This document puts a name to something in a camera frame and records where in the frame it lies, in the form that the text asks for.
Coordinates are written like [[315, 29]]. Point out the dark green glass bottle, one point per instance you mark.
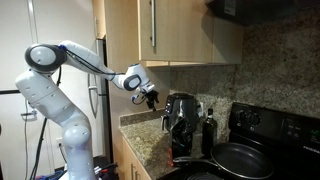
[[209, 133]]

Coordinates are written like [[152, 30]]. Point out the white backsplash outlet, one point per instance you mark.
[[201, 108]]

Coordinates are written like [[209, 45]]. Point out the black frying pan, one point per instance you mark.
[[240, 160]]

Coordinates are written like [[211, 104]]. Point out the black air fryer body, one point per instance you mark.
[[180, 96]]

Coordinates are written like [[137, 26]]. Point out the white wall outlet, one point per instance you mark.
[[59, 142]]

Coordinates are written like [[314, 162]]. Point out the tall wooden side panel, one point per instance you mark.
[[116, 100]]

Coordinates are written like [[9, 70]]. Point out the wooden base cabinet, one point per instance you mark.
[[126, 160]]

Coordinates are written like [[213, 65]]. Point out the stainless steel refrigerator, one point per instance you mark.
[[103, 133]]

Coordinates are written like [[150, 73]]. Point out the black kitchen stove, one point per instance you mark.
[[276, 126]]

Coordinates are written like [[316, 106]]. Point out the black red whey protein bag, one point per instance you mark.
[[181, 136]]

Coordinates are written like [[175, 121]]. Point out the wooden wall cabinet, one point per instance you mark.
[[186, 33]]

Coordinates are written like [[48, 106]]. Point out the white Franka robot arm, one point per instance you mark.
[[50, 100]]

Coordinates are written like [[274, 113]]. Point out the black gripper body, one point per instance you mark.
[[152, 96]]

